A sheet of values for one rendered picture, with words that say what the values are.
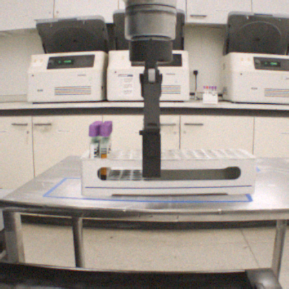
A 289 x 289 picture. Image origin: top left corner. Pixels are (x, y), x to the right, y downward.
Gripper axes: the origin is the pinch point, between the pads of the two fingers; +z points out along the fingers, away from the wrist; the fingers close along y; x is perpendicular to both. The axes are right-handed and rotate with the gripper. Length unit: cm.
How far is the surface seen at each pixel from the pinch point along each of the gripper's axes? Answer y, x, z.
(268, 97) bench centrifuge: 188, -85, -8
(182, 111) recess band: 195, -24, 4
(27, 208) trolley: -10.2, 19.9, 6.6
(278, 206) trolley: -13.2, -19.5, 5.6
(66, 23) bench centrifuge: 212, 59, -62
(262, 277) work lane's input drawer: -34.8, -10.3, 5.8
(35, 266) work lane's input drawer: -32.1, 12.5, 5.9
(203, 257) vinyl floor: 143, -35, 88
